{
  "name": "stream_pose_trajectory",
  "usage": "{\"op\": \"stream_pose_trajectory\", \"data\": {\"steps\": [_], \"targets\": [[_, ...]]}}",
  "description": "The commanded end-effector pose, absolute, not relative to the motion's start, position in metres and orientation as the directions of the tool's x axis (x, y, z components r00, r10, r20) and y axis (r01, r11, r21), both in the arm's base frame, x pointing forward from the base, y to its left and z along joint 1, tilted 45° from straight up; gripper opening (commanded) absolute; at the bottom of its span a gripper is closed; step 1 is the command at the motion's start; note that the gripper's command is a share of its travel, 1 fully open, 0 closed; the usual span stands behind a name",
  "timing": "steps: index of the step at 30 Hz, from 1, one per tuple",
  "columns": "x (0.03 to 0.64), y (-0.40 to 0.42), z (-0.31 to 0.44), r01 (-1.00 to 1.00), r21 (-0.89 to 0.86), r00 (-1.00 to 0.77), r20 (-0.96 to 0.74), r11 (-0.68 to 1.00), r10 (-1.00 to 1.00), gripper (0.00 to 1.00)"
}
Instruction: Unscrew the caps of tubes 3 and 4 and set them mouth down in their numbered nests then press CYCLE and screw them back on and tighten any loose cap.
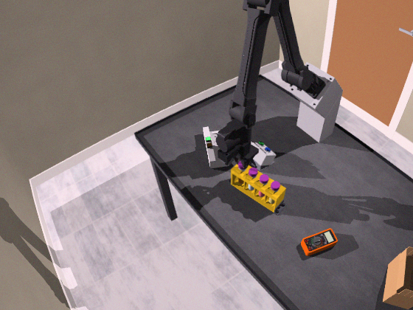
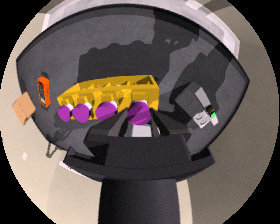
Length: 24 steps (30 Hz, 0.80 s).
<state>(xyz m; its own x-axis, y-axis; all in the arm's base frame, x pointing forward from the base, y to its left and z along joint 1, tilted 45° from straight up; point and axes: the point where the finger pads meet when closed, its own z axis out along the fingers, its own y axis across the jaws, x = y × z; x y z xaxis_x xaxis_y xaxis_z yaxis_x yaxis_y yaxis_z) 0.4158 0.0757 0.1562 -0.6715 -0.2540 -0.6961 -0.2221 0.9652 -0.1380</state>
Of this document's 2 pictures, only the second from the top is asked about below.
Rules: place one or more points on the white key housing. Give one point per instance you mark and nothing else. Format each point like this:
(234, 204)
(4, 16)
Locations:
(141, 131)

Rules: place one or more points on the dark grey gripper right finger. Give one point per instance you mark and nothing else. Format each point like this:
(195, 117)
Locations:
(167, 126)

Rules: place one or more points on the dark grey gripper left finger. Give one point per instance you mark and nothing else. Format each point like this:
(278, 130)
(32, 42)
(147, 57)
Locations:
(111, 125)

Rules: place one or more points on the dark grey table edge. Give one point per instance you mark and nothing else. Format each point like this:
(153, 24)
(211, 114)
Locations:
(150, 8)

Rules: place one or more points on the orange digital multimeter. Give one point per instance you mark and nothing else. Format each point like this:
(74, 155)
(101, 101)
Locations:
(43, 85)

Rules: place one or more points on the small open cardboard box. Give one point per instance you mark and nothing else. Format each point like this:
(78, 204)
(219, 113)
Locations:
(23, 107)

